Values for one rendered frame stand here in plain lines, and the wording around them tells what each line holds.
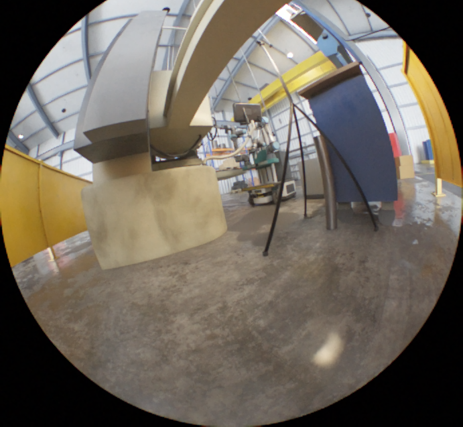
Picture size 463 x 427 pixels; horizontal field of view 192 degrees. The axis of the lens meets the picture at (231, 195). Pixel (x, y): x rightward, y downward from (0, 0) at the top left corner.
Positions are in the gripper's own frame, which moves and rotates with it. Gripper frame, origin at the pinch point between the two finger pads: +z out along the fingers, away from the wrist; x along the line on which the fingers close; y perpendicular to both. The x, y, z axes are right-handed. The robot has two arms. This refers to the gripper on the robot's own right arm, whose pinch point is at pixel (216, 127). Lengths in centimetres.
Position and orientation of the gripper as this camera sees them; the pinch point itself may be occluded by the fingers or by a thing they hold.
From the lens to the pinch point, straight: 197.0
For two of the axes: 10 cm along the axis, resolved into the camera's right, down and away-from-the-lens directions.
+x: 5.3, 2.8, -8.0
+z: -8.5, 2.0, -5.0
